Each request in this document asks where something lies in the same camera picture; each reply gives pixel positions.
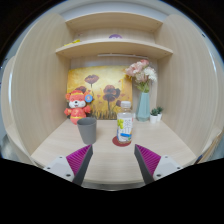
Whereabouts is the small succulent white pot left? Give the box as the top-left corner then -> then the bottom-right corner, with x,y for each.
150,108 -> 158,124

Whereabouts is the clear plastic water bottle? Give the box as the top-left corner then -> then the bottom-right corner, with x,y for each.
117,101 -> 133,144

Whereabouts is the light wooden shelf unit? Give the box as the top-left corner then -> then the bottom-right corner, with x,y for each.
1,12 -> 224,184

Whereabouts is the light blue tall vase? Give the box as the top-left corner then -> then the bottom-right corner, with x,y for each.
136,92 -> 150,122

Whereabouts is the small succulent white pot right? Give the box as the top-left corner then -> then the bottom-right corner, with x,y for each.
157,106 -> 163,121

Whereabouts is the small succulent white pot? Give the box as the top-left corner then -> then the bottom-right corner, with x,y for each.
150,108 -> 158,124
157,106 -> 163,121

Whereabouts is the yellow poppy flower painting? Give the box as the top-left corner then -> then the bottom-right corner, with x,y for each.
67,66 -> 132,120

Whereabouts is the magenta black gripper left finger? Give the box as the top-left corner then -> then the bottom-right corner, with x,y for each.
66,145 -> 93,186

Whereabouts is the pink white flower bouquet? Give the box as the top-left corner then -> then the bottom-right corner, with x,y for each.
125,59 -> 157,93

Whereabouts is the grey plastic cup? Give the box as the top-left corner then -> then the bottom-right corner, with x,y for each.
77,117 -> 97,145

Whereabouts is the red round coaster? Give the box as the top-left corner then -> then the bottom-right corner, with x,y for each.
112,136 -> 131,147

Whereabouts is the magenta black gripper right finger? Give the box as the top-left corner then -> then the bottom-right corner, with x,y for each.
134,144 -> 161,184

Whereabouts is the purple round number sticker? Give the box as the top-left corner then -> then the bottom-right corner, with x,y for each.
109,34 -> 122,39

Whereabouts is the yellow toy on shelf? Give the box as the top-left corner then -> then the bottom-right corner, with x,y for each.
63,39 -> 82,46

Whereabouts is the red plush tiger toy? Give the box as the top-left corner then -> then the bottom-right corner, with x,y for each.
64,90 -> 91,124

